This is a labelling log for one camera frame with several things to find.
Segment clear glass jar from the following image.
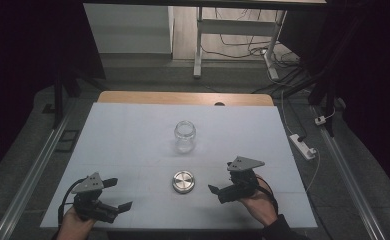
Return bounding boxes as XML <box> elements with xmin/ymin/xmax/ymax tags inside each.
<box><xmin>173</xmin><ymin>120</ymin><xmax>197</xmax><ymax>154</ymax></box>

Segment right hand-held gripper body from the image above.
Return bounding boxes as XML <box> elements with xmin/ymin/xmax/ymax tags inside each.
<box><xmin>217</xmin><ymin>155</ymin><xmax>266</xmax><ymax>205</ymax></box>

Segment thin white cable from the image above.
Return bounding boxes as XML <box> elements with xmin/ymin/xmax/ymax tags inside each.
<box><xmin>280</xmin><ymin>89</ymin><xmax>321</xmax><ymax>192</ymax></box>

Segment person's left hand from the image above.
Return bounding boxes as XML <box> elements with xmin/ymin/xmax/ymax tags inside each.
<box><xmin>56</xmin><ymin>206</ymin><xmax>96</xmax><ymax>240</ymax></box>

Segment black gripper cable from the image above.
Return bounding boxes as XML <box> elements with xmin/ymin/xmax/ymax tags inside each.
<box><xmin>57</xmin><ymin>178</ymin><xmax>85</xmax><ymax>231</ymax></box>
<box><xmin>256</xmin><ymin>176</ymin><xmax>280</xmax><ymax>216</ymax></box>

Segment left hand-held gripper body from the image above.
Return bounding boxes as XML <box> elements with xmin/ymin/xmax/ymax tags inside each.
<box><xmin>71</xmin><ymin>171</ymin><xmax>121</xmax><ymax>224</ymax></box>

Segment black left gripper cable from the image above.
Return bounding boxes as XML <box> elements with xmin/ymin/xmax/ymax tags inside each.
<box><xmin>57</xmin><ymin>178</ymin><xmax>85</xmax><ymax>231</ymax></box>

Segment white table mat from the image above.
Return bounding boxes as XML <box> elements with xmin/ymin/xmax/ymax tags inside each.
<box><xmin>40</xmin><ymin>102</ymin><xmax>318</xmax><ymax>231</ymax></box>

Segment tangle of black floor cables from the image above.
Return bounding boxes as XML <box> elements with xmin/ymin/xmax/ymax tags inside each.
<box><xmin>201</xmin><ymin>8</ymin><xmax>312</xmax><ymax>96</ymax></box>

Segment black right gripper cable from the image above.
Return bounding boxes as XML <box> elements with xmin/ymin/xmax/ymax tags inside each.
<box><xmin>256</xmin><ymin>176</ymin><xmax>280</xmax><ymax>216</ymax></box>

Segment white desk frame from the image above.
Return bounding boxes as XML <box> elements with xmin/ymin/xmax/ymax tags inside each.
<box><xmin>193</xmin><ymin>6</ymin><xmax>288</xmax><ymax>81</ymax></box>

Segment black metal stand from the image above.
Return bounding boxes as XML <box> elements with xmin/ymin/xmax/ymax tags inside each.
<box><xmin>52</xmin><ymin>66</ymin><xmax>82</xmax><ymax>130</ymax></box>
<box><xmin>307</xmin><ymin>66</ymin><xmax>338</xmax><ymax>138</ymax></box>

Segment white power strip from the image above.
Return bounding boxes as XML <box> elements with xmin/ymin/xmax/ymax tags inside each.
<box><xmin>289</xmin><ymin>133</ymin><xmax>317</xmax><ymax>161</ymax></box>

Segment person's right hand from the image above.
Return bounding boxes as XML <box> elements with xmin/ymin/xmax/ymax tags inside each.
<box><xmin>239</xmin><ymin>176</ymin><xmax>279</xmax><ymax>228</ymax></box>

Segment white cabinet panel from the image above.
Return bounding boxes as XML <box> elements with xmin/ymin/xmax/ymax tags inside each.
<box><xmin>83</xmin><ymin>3</ymin><xmax>175</xmax><ymax>54</ymax></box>

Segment round silver metal lid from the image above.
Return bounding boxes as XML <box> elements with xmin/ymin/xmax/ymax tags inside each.
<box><xmin>171</xmin><ymin>170</ymin><xmax>196</xmax><ymax>195</ymax></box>

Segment black curtain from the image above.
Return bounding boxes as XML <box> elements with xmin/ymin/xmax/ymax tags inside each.
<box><xmin>0</xmin><ymin>0</ymin><xmax>106</xmax><ymax>184</ymax></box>
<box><xmin>279</xmin><ymin>0</ymin><xmax>390</xmax><ymax>201</ymax></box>

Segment aluminium floor rail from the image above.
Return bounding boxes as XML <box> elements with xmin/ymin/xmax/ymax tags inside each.
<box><xmin>311</xmin><ymin>106</ymin><xmax>387</xmax><ymax>240</ymax></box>
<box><xmin>0</xmin><ymin>109</ymin><xmax>74</xmax><ymax>240</ymax></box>

